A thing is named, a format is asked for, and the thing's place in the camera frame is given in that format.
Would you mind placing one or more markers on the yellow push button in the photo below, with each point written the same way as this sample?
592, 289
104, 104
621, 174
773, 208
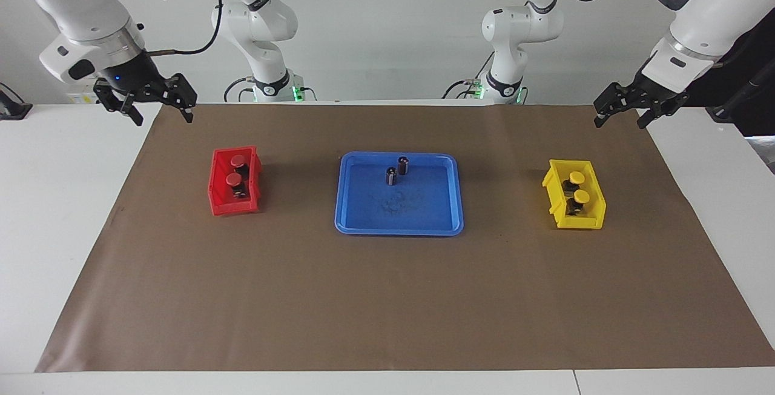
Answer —
581, 196
577, 177

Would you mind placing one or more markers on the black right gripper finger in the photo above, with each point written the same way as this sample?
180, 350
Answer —
181, 95
112, 99

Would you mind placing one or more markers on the black backdrop panel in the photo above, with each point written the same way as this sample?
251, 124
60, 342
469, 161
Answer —
757, 49

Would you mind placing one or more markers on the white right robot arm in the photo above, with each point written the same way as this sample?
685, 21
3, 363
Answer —
85, 1

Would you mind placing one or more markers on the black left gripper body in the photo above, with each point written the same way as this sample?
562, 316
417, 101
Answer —
657, 95

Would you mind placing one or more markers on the black cylindrical capacitor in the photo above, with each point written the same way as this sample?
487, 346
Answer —
403, 165
392, 176

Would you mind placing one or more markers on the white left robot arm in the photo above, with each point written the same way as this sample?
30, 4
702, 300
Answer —
720, 7

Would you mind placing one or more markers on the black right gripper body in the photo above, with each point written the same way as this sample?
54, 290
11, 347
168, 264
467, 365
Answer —
130, 77

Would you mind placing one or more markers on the black clamp mount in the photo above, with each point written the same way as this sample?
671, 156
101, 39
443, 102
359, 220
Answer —
13, 109

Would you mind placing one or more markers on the red push button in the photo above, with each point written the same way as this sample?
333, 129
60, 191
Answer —
238, 160
234, 180

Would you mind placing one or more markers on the red plastic bin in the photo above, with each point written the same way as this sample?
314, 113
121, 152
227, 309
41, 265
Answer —
218, 201

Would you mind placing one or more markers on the brown paper mat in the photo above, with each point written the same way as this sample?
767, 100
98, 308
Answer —
387, 298

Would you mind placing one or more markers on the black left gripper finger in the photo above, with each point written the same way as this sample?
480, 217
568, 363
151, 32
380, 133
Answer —
614, 99
654, 113

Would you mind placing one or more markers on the yellow plastic bin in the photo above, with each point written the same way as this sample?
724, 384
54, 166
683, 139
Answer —
596, 207

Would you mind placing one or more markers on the white wall socket box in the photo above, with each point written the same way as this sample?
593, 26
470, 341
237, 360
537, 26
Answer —
82, 99

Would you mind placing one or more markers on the blue plastic tray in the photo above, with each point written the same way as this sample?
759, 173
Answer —
424, 213

